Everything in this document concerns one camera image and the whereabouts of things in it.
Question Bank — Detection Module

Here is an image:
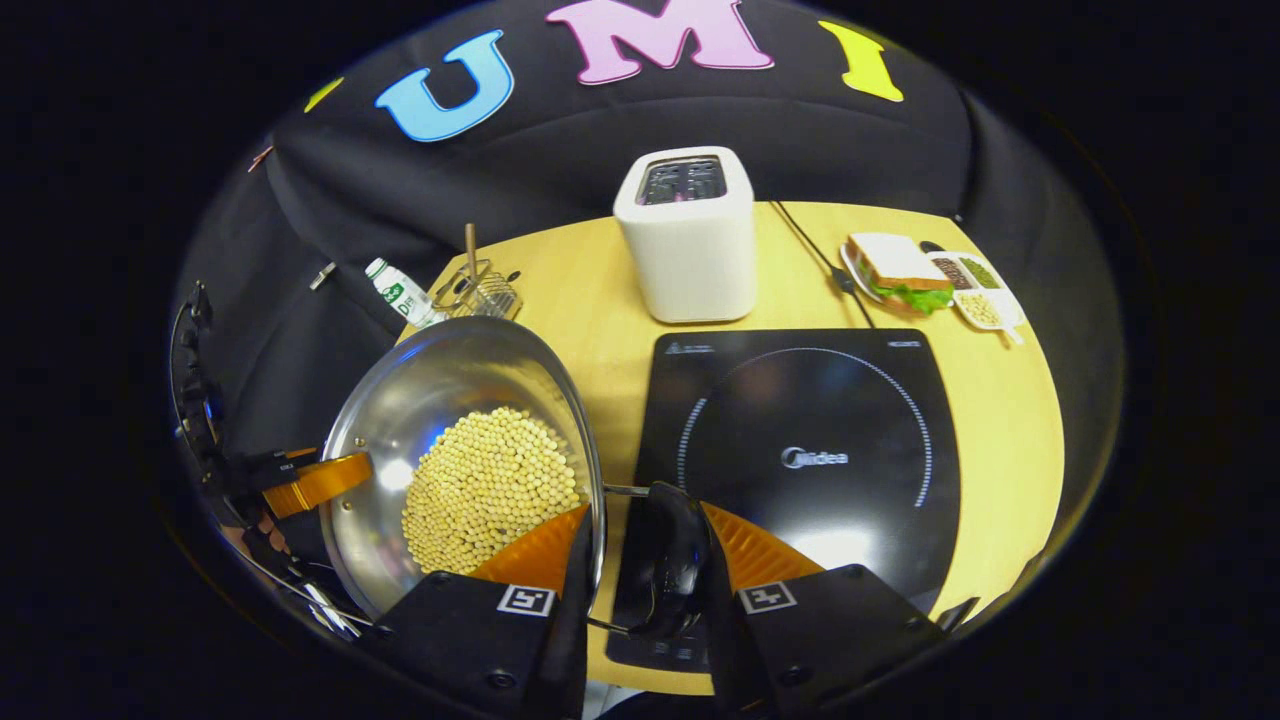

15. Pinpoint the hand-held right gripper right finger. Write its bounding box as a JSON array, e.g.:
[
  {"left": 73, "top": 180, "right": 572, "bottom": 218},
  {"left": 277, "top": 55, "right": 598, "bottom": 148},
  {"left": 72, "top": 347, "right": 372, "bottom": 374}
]
[{"left": 700, "top": 500, "right": 946, "bottom": 719}]

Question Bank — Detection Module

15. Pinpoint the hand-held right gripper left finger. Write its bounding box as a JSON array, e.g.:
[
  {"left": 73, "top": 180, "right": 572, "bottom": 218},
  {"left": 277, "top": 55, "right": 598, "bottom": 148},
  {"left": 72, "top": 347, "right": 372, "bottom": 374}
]
[{"left": 360, "top": 503, "right": 598, "bottom": 720}]

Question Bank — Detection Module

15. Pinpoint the stainless steel pot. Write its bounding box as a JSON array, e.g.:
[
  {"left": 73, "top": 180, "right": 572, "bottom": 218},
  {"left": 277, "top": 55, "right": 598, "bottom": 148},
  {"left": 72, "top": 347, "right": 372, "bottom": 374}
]
[{"left": 320, "top": 316, "right": 713, "bottom": 641}]

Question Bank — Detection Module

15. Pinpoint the black induction cooktop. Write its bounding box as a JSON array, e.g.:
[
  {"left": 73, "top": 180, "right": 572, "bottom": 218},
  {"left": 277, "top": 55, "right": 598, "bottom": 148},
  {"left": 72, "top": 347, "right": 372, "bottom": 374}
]
[{"left": 605, "top": 328, "right": 963, "bottom": 673}]

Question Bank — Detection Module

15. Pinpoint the pile of soybeans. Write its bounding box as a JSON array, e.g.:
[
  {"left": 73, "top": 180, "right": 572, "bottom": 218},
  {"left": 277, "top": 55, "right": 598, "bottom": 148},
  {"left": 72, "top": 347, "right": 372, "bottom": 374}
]
[{"left": 402, "top": 405, "right": 583, "bottom": 576}]

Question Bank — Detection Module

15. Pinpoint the small plastic bottle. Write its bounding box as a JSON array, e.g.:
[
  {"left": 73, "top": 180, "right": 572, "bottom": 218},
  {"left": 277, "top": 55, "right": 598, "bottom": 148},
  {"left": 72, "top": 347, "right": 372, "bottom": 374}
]
[{"left": 364, "top": 257, "right": 446, "bottom": 331}]

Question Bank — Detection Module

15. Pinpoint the clear utensil holder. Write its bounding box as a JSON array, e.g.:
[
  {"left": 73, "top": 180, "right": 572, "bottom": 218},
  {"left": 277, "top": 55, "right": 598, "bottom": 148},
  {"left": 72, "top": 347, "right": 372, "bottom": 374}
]
[{"left": 432, "top": 258, "right": 523, "bottom": 321}]

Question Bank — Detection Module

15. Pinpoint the white divided bean dish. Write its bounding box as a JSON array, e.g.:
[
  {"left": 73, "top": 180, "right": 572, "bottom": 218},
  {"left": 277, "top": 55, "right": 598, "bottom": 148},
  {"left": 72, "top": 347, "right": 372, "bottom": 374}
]
[{"left": 925, "top": 250, "right": 1028, "bottom": 346}]

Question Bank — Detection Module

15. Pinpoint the small white plate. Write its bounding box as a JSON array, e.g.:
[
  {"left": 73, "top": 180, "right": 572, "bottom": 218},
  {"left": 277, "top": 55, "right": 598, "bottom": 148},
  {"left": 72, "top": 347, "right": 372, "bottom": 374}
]
[{"left": 840, "top": 243, "right": 901, "bottom": 306}]

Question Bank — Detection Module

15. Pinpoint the sandwich with lettuce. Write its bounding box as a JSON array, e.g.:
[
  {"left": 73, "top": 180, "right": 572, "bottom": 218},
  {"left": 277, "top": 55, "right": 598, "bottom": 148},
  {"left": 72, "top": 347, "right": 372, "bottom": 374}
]
[{"left": 848, "top": 233, "right": 956, "bottom": 314}]

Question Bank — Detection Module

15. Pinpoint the white toaster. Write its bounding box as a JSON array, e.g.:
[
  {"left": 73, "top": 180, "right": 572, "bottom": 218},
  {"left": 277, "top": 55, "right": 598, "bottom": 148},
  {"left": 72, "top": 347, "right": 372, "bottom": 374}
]
[{"left": 613, "top": 146, "right": 756, "bottom": 324}]

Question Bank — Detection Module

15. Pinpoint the black power cable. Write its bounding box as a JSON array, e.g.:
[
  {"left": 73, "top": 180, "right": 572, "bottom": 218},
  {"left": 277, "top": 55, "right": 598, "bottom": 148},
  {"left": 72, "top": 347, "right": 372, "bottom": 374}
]
[{"left": 770, "top": 200, "right": 876, "bottom": 329}]

